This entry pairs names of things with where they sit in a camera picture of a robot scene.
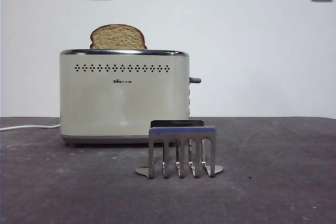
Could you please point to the brown bread slice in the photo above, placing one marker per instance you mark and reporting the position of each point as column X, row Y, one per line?
column 118, row 37

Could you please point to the cream and chrome toaster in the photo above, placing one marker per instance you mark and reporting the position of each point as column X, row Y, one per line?
column 118, row 103

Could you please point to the grey toaster lever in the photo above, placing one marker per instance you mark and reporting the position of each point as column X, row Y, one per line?
column 195, row 80

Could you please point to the stainless steel bread rack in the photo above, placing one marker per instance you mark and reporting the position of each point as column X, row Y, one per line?
column 181, row 133

